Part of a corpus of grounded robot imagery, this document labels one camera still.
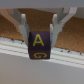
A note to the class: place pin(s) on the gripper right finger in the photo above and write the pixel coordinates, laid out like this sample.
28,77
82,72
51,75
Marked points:
58,22

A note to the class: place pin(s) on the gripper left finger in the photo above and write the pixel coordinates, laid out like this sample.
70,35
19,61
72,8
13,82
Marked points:
20,23

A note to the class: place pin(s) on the purple block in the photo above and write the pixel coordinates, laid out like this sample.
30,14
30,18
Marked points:
39,44

